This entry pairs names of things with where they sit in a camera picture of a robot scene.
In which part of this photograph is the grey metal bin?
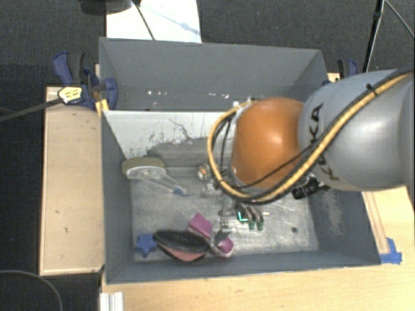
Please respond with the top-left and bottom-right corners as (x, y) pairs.
(98, 36), (382, 285)

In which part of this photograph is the blue star-shaped toy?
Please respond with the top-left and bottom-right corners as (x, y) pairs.
(134, 233), (159, 259)

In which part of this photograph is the black cylinder on white bracket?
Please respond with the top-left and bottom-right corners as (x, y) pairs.
(290, 177), (322, 201)

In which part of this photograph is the black and pink oval brush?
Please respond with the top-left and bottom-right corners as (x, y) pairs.
(152, 229), (210, 263)

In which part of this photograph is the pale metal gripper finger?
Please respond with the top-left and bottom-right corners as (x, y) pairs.
(197, 163), (217, 198)
(215, 218), (233, 241)

